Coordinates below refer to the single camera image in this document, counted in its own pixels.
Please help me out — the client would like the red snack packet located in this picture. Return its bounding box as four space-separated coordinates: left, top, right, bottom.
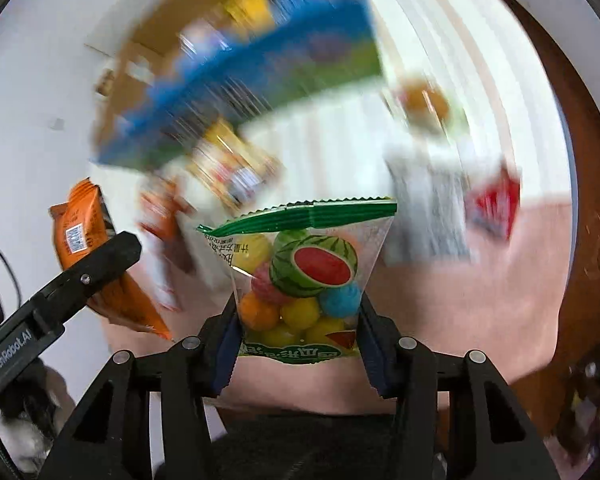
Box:
466 164 524 242

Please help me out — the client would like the striped white blanket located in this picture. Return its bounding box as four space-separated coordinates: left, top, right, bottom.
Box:
240 0 574 272

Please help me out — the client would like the orange white snack packet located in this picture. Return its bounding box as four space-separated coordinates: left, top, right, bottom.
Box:
139 179 197 312

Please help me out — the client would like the cardboard box with blue print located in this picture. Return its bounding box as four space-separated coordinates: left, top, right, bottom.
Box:
87 0 387 172

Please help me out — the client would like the yellow white snack packet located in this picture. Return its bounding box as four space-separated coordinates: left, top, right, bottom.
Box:
190 119 287 212

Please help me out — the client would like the watermelon print candy bag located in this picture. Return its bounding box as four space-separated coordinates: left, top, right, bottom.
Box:
196 196 399 367

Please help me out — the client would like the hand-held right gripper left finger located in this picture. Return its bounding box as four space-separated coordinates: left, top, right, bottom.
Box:
39 304 243 480

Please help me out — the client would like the pink blanket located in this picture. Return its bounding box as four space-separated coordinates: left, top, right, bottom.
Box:
102 195 572 417

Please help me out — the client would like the white beige snack packet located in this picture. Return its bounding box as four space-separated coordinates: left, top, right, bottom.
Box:
384 144 482 267

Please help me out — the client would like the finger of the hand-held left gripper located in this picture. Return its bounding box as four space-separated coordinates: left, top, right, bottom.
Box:
29 231 143 328

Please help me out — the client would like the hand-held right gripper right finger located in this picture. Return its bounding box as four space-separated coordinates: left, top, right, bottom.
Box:
358 294 557 480

